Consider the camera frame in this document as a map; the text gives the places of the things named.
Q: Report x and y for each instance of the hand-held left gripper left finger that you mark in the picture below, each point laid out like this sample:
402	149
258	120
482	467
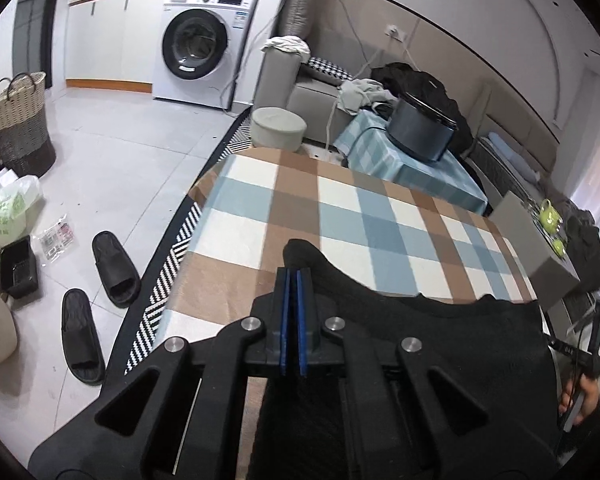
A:
283	320

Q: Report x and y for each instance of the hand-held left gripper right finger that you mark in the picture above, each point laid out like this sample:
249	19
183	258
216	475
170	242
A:
301	320

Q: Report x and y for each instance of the black knit garment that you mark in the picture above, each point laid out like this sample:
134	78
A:
455	340

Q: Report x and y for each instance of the person's right hand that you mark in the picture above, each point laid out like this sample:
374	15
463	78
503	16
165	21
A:
591	400

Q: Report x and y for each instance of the dark cloth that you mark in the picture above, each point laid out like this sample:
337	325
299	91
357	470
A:
587	245

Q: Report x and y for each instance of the green mug lid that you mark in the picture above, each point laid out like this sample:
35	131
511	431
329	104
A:
557	246

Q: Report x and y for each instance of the brown blue plaid tablecloth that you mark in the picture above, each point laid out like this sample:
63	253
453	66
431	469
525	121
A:
330	195

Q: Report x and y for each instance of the grey cube ottoman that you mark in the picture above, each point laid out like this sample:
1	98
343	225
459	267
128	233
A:
520	240

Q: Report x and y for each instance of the green face mug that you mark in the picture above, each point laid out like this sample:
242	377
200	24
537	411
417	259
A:
549	215

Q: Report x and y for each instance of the black slipper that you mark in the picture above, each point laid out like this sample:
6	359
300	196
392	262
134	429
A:
82	340
112	270

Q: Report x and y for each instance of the teal checkered side table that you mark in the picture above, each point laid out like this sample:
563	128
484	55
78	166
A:
380	160

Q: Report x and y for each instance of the round grey stool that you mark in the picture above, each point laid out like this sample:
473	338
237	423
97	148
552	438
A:
277	127

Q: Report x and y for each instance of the grey sofa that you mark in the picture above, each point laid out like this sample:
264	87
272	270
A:
310	105

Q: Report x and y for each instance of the light blue pillow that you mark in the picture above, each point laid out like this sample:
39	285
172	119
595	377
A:
510	152

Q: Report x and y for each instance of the pale crumpled cloth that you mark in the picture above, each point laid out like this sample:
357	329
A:
365	95

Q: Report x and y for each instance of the clear printed packet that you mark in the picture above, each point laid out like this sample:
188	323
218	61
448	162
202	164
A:
55	240

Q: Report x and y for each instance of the black white houndstooth cushion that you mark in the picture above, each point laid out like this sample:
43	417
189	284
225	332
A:
330	67

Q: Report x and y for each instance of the black jacket pile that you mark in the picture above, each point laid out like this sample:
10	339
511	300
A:
420	80

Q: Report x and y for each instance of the black plastic tray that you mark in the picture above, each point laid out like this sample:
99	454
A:
20	267

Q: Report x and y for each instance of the white crumpled cloth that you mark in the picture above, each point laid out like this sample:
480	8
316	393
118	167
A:
287	45

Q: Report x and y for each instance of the white washing machine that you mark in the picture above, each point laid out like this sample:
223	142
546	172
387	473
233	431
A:
195	45

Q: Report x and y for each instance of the white green plastic bag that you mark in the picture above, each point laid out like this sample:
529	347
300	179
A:
10	205

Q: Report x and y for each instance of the grey striped pillow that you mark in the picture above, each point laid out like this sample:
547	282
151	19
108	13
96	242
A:
297	10

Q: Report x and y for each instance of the wicker laundry basket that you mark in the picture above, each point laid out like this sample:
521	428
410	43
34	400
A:
20	125

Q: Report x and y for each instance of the white base cabinet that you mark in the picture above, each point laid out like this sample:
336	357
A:
105	40

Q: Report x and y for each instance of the dark glass door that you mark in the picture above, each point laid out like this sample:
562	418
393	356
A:
35	20

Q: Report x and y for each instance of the white wall socket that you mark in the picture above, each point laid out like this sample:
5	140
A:
396	32

